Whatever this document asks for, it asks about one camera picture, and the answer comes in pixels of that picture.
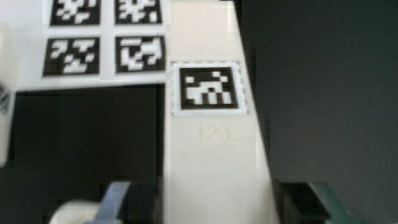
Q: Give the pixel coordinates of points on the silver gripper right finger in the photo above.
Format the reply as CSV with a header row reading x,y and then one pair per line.
x,y
310,205

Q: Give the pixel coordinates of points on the white desk leg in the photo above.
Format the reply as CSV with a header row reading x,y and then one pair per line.
x,y
218,183
8,89

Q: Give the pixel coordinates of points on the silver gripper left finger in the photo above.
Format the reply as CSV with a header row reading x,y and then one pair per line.
x,y
111,204

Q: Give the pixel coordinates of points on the fiducial marker base sheet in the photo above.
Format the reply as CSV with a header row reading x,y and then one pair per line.
x,y
90,42

